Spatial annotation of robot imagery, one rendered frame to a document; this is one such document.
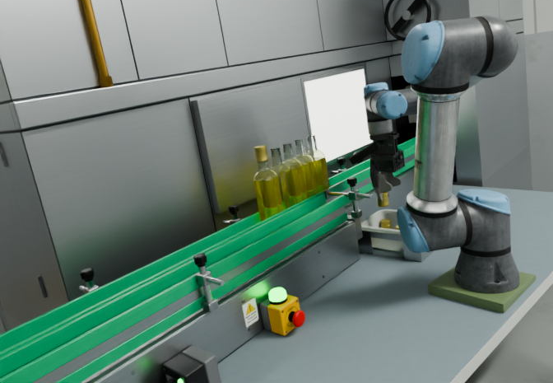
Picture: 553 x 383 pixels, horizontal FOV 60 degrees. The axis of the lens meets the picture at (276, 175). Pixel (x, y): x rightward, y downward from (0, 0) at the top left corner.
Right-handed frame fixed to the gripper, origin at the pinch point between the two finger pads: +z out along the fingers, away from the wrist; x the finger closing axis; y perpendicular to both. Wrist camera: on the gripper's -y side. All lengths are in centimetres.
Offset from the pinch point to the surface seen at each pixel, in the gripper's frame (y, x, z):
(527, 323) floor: 17, 90, 92
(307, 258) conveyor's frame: -3.4, -37.9, 6.0
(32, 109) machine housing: -33, -85, -45
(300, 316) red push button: 6, -55, 12
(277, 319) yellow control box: 2, -58, 12
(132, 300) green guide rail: -14, -84, -3
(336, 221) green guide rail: -4.6, -20.5, 1.8
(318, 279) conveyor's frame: -3.3, -34.6, 13.9
